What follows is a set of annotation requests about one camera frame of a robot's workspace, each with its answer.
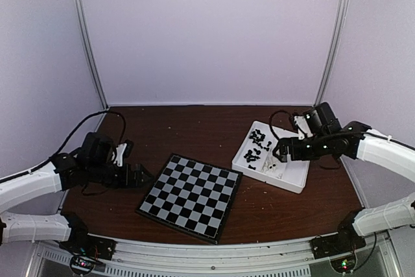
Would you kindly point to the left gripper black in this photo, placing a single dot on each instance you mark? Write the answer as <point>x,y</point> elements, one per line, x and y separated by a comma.
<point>129,181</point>

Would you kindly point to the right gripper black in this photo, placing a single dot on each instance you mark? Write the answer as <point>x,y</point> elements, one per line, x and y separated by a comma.
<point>283,144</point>

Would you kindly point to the black white chessboard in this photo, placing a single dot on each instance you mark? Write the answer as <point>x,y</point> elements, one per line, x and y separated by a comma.
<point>192,197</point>

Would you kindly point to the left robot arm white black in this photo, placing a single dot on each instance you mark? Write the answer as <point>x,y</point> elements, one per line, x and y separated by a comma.
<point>60,173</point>

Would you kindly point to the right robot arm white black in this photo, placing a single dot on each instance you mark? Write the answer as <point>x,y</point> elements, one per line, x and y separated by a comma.
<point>361,142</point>

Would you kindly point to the white chess pieces pile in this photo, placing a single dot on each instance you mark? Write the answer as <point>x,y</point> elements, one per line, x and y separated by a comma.
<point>273,167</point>

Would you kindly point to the black chess pieces upper cluster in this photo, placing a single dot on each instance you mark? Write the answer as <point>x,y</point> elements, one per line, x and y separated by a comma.
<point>258,138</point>

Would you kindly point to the black chess pieces cluster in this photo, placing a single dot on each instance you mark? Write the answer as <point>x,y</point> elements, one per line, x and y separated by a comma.
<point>252,155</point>
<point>258,138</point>

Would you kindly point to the black chess pieces lower cluster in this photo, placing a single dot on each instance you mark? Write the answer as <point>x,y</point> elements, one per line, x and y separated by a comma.
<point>252,155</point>

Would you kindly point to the left controller board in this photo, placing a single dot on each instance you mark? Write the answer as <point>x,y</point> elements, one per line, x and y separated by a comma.
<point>81,265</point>

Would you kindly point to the controller board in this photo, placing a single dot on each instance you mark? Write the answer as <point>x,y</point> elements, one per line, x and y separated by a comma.
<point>343,265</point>
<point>81,265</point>

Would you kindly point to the right controller board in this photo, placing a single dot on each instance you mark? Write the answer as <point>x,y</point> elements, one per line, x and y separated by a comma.
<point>343,265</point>

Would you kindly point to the white plastic tray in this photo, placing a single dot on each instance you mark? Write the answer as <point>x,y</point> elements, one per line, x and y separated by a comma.
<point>295,175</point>

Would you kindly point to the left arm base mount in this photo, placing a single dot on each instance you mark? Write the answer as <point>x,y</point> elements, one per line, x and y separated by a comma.
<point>80,241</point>

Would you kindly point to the right aluminium frame post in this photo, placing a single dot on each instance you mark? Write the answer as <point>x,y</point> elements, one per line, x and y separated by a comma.
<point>342,10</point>

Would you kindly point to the aluminium frame post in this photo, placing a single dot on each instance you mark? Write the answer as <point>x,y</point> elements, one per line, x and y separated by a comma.
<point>342,10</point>
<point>88,51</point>

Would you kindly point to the aluminium front rail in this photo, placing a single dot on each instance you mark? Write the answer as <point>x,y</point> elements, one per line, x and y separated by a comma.
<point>285,258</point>

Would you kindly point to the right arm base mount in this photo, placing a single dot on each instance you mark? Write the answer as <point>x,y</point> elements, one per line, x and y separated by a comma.
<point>345,240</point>

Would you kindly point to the left aluminium frame post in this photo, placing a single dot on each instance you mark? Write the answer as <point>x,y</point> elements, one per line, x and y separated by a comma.
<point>88,51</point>

